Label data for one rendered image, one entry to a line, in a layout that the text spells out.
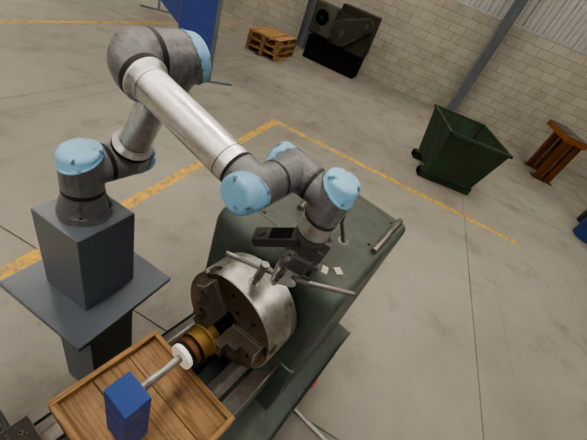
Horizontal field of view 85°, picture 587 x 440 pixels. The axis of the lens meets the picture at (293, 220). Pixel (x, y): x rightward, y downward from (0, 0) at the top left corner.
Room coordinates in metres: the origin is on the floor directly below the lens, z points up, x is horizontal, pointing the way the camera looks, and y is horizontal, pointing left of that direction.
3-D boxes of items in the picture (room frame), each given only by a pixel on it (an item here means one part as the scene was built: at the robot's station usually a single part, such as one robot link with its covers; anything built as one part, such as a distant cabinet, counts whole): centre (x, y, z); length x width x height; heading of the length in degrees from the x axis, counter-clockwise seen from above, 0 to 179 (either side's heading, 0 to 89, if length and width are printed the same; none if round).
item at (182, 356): (0.33, 0.14, 1.08); 0.13 x 0.07 x 0.07; 157
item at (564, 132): (8.24, -4.86, 0.50); 1.61 x 0.44 x 1.00; 171
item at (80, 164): (0.68, 0.62, 1.27); 0.13 x 0.12 x 0.14; 158
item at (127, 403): (0.26, 0.18, 1.00); 0.08 x 0.06 x 0.23; 67
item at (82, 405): (0.30, 0.16, 0.89); 0.36 x 0.30 x 0.04; 67
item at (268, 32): (8.57, 2.19, 0.22); 1.25 x 0.86 x 0.44; 174
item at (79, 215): (0.67, 0.62, 1.15); 0.15 x 0.15 x 0.10
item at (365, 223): (0.95, -0.10, 1.06); 0.59 x 0.48 x 0.39; 157
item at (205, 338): (0.43, 0.10, 1.08); 0.09 x 0.09 x 0.09; 67
